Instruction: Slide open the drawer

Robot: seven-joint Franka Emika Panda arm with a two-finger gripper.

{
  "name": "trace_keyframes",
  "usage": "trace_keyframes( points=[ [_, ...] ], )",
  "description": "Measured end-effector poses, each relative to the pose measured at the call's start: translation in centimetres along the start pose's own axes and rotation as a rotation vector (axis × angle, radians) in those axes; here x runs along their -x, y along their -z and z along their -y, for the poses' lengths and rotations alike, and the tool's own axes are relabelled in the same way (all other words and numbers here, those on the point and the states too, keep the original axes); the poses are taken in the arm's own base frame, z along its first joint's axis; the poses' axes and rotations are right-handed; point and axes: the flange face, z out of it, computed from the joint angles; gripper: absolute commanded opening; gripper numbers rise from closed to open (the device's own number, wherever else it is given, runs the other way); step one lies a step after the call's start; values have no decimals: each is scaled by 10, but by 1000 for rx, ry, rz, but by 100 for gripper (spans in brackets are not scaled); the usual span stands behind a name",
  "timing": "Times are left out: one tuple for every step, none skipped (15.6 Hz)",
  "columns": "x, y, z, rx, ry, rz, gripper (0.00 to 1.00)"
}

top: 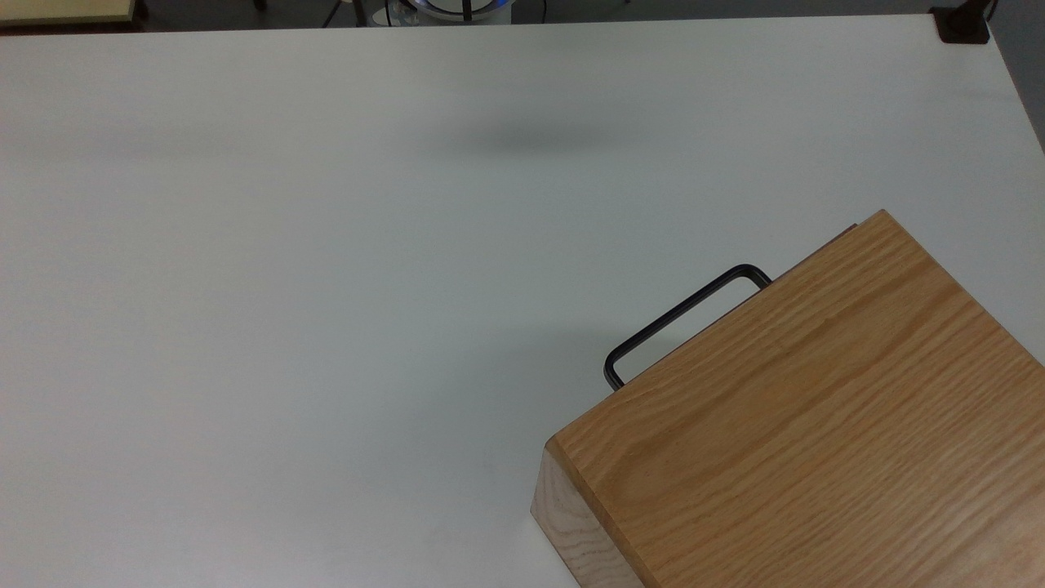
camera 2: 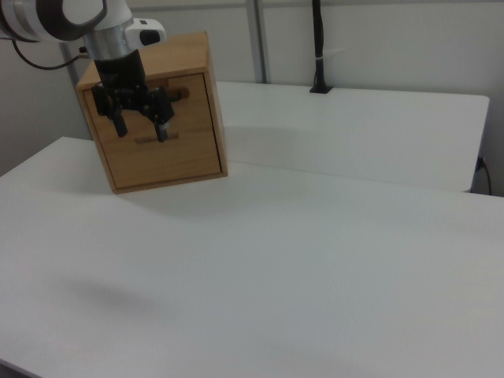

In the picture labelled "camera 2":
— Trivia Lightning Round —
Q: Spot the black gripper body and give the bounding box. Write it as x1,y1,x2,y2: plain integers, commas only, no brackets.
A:
92,49,154,111

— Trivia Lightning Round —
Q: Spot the wooden drawer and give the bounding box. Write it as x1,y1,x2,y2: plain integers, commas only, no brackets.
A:
83,72,223,189

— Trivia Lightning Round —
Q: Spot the grey metal partition post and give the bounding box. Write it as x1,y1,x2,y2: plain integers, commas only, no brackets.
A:
245,0,273,84

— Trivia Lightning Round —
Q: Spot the black pole with base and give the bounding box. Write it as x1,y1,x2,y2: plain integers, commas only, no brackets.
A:
309,0,335,95

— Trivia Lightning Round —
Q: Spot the white zip tie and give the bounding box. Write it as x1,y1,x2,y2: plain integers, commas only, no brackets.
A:
316,47,345,62

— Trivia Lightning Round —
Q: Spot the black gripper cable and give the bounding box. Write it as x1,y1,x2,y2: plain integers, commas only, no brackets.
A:
10,39,90,72

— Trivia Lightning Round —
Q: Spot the wooden drawer cabinet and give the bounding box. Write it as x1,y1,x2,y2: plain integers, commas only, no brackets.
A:
76,30,229,195

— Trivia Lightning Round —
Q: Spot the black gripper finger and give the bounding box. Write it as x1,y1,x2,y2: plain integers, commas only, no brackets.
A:
91,83,128,139
148,87,176,143

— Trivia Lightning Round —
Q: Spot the black cable beside table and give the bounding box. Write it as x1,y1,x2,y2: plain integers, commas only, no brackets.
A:
475,156,494,195

